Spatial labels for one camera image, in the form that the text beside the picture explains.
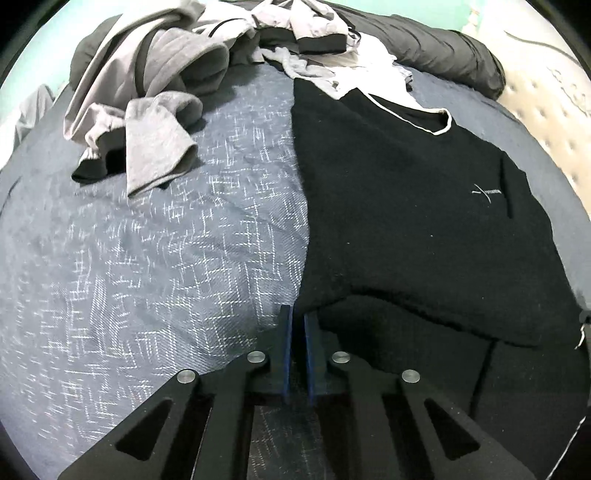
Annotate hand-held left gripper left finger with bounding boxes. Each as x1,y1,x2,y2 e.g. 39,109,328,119
58,305,294,480

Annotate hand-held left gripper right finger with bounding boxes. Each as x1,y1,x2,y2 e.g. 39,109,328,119
302,314,536,480

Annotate black sweater white collar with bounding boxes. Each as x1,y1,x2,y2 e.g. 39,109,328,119
292,78,591,444

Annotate blue bed sheet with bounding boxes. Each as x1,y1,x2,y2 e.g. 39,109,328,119
0,60,591,480

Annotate heather grey sweatshirt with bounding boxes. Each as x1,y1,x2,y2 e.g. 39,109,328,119
124,28,232,198

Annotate grey knit garment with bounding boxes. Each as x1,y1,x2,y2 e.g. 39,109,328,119
263,46,345,100

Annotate white shirt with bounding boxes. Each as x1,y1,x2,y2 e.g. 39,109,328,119
318,32,439,112

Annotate dark grey duvet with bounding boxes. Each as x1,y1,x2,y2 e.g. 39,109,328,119
74,0,505,100

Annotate light grey jacket black cuffs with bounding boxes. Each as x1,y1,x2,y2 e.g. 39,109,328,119
65,0,356,183

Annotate pale lilac cloth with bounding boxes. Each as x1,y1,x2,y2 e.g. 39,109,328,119
14,85,58,148

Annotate white tufted headboard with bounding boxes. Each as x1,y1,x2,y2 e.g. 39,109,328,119
466,9,591,209

